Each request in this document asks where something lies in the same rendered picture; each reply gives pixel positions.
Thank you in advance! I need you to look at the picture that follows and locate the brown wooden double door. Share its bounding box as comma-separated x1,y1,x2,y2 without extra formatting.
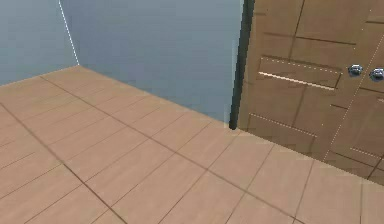
228,0,384,187

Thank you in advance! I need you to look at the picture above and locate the silver round door knob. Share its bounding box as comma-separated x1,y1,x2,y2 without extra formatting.
369,67,384,81
347,64,364,77

